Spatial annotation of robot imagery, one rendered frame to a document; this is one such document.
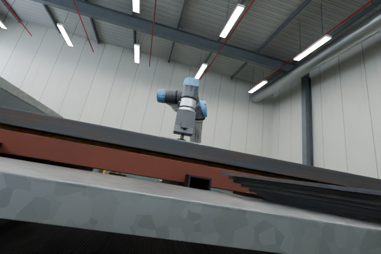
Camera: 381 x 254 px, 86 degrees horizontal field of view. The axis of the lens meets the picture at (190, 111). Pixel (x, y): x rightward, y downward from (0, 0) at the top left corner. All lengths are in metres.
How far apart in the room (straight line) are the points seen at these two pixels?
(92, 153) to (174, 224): 0.36
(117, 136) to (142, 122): 10.62
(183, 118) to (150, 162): 0.44
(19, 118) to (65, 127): 0.10
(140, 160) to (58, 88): 11.86
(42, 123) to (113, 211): 0.41
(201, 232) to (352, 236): 0.14
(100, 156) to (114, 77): 11.52
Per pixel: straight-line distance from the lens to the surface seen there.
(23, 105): 1.37
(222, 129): 11.96
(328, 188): 0.37
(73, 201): 0.19
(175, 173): 0.50
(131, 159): 0.50
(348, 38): 8.79
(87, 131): 0.53
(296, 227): 0.22
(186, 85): 0.96
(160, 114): 11.28
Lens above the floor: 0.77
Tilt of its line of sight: 18 degrees up
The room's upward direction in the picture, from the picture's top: 10 degrees clockwise
